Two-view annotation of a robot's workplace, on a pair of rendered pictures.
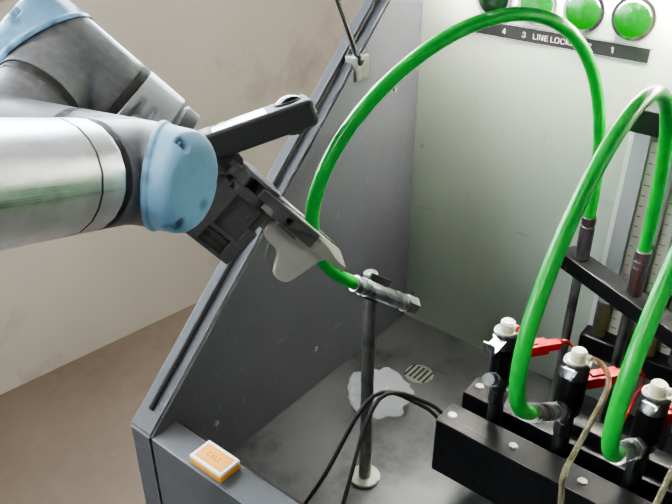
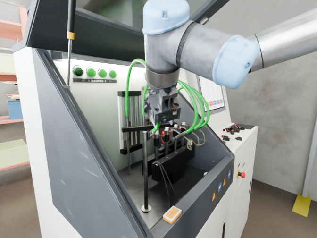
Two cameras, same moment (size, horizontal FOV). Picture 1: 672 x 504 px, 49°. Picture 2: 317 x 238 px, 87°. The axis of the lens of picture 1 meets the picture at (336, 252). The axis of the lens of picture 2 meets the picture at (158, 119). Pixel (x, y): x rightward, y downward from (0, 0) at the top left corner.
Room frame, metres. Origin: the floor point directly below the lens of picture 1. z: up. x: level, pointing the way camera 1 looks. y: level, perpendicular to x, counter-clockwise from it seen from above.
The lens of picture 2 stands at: (0.63, 0.55, 1.31)
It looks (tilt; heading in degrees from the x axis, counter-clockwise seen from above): 11 degrees down; 270
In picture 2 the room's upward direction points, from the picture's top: straight up
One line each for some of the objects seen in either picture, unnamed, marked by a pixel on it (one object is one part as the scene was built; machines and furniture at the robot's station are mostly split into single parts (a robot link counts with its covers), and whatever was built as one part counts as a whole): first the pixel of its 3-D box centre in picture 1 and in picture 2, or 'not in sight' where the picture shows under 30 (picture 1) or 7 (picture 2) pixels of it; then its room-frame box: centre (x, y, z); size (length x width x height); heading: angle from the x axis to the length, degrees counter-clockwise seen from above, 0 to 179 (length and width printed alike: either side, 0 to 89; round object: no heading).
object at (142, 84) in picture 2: not in sight; (148, 103); (0.69, -0.54, 1.20); 0.13 x 0.03 x 0.31; 51
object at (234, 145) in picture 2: not in sight; (232, 134); (0.08, -0.64, 0.96); 0.70 x 0.22 x 0.03; 51
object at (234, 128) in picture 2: not in sight; (234, 128); (0.06, -0.67, 1.01); 0.23 x 0.11 x 0.06; 51
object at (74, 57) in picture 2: not in sight; (117, 63); (0.85, -0.35, 1.43); 0.54 x 0.03 x 0.02; 51
